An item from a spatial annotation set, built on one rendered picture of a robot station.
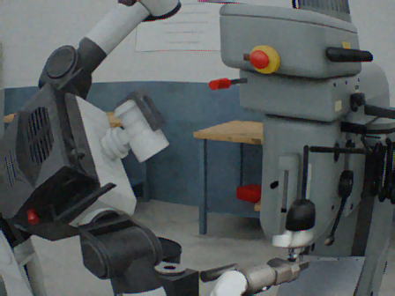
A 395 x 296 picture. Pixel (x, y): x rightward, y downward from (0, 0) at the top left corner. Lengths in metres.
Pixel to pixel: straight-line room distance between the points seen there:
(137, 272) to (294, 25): 0.58
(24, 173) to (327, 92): 0.67
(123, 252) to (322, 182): 0.50
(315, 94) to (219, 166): 5.18
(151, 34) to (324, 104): 5.49
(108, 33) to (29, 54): 6.85
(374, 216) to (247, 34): 0.83
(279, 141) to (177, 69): 5.20
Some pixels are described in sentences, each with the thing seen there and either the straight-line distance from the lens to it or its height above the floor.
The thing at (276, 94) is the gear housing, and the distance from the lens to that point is 1.39.
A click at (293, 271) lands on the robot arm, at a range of 1.52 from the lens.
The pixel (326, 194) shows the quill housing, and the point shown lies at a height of 1.46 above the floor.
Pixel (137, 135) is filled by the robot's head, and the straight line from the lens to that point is 1.27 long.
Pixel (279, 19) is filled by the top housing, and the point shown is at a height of 1.86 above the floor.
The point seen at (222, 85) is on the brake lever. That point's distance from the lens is 1.31.
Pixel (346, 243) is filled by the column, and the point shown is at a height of 1.17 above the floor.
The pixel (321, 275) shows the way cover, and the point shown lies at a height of 1.05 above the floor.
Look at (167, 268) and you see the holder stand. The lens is 1.84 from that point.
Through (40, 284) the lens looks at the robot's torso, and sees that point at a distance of 1.58.
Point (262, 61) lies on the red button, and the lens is 1.24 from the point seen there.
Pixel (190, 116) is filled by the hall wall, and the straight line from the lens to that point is 6.57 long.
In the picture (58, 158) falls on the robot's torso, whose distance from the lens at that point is 1.13.
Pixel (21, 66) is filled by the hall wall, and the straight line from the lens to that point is 8.38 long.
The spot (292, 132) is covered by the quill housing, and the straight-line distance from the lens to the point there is 1.42.
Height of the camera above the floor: 1.83
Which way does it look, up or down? 11 degrees down
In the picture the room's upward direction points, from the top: straight up
